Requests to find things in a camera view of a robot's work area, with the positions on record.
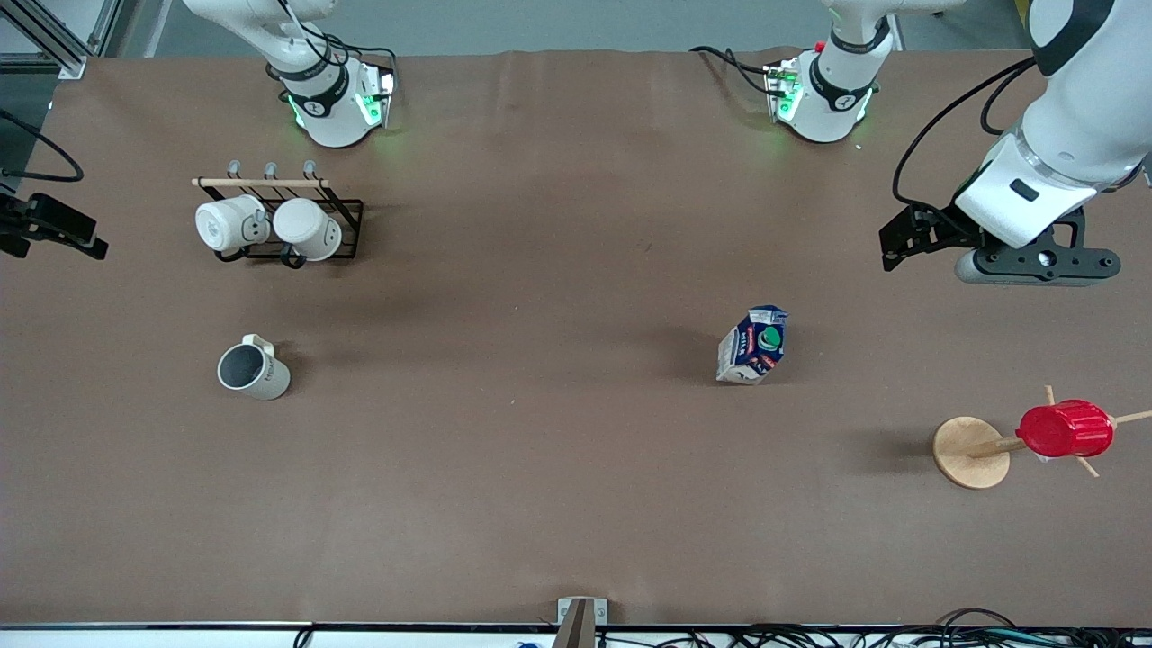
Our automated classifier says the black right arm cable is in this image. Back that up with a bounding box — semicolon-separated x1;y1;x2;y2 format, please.
274;0;399;91

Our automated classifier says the black wire mug rack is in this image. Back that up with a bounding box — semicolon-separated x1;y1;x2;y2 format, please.
191;159;365;270

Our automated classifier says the black cable bundle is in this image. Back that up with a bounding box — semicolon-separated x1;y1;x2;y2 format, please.
594;608;1152;648

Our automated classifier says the blue white milk carton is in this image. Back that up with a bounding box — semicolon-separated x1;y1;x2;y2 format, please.
715;304;790;387

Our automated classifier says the red plastic cup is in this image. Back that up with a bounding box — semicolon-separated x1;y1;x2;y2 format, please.
1016;399;1116;459

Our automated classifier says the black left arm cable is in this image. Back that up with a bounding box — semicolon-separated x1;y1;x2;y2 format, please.
891;56;1038;213

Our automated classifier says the white hanging mug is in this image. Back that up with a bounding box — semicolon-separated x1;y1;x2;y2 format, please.
194;194;272;256
272;197;344;263

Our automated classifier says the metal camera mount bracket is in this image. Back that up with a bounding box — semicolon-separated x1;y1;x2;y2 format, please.
551;596;609;648

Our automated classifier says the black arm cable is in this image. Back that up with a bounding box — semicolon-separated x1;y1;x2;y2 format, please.
891;56;1038;213
274;0;399;91

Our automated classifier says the grey mug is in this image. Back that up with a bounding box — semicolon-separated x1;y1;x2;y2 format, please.
216;333;293;402

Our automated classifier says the black left base cable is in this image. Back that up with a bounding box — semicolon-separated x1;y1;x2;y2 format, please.
689;45;777;96

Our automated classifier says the aluminium frame profile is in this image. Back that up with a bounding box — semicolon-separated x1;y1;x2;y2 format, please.
0;0;125;80

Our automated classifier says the wooden mug tree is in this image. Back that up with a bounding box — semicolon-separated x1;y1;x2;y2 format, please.
931;384;1152;491

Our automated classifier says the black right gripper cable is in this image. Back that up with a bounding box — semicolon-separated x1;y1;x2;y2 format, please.
0;108;86;183

